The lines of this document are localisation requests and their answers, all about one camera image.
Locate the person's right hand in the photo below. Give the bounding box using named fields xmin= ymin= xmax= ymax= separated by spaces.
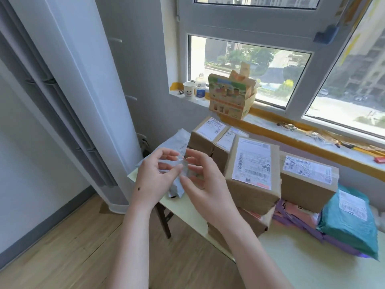
xmin=179 ymin=148 xmax=242 ymax=227

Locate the person's left hand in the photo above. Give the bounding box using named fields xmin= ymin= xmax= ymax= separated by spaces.
xmin=130 ymin=147 xmax=184 ymax=210

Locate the clear tape piece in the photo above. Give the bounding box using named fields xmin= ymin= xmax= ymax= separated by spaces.
xmin=177 ymin=156 xmax=194 ymax=178

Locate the person's left forearm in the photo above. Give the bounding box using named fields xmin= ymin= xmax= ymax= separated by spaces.
xmin=108 ymin=202 xmax=157 ymax=289

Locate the person's right forearm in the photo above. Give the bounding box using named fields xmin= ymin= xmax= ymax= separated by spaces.
xmin=208 ymin=215 xmax=295 ymax=289

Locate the grey plastic mailer bag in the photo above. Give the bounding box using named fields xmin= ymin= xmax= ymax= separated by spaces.
xmin=135 ymin=128 xmax=194 ymax=199

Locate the white power plug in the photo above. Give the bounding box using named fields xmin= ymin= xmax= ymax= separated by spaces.
xmin=137 ymin=133 xmax=150 ymax=157

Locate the dark wooden table leg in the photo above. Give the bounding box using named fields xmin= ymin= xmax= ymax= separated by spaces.
xmin=155 ymin=201 xmax=175 ymax=240

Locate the small labelled cardboard box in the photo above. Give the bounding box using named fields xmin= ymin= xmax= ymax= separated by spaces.
xmin=212 ymin=127 xmax=250 ymax=175
xmin=188 ymin=116 xmax=231 ymax=157

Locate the tall labelled cardboard box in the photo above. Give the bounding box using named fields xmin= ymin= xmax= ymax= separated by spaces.
xmin=224 ymin=135 xmax=282 ymax=216

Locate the flat cardboard box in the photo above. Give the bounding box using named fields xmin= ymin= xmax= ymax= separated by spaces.
xmin=207 ymin=206 xmax=276 ymax=253

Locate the white paper cup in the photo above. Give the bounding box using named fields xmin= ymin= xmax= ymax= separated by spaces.
xmin=183 ymin=81 xmax=196 ymax=99

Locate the clear plastic bottle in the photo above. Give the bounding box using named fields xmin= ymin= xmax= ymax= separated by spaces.
xmin=195 ymin=73 xmax=207 ymax=98

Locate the printed open cardboard carton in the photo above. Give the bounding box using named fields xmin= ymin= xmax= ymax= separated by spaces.
xmin=208 ymin=61 xmax=259 ymax=121

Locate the purple mailer bag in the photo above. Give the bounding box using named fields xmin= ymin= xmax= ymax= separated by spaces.
xmin=322 ymin=234 xmax=371 ymax=258
xmin=275 ymin=199 xmax=324 ymax=242

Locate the metal key bunch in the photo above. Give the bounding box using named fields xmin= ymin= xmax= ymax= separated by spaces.
xmin=276 ymin=121 xmax=298 ymax=132

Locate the wide taped cardboard box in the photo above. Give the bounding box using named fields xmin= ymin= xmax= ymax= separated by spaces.
xmin=279 ymin=152 xmax=340 ymax=214

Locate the pink mailer bag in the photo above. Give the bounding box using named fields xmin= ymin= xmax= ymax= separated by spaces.
xmin=287 ymin=204 xmax=320 ymax=227

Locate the white standing air conditioner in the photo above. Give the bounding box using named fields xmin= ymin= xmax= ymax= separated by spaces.
xmin=0 ymin=0 xmax=144 ymax=215

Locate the open window sash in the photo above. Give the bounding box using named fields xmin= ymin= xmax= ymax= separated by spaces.
xmin=285 ymin=0 xmax=385 ymax=140

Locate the crumpled clear plastic wrap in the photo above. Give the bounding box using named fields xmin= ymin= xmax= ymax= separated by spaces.
xmin=303 ymin=129 xmax=342 ymax=147

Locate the teal mailer bag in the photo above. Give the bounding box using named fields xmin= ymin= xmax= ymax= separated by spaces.
xmin=317 ymin=184 xmax=380 ymax=261

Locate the white window frame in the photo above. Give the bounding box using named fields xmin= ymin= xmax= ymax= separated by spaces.
xmin=162 ymin=0 xmax=385 ymax=142

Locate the yellow-handled screwdriver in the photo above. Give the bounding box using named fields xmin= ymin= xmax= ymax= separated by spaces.
xmin=339 ymin=141 xmax=385 ymax=157

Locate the blue-grey window handle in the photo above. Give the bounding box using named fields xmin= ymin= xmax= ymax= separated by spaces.
xmin=313 ymin=24 xmax=340 ymax=44

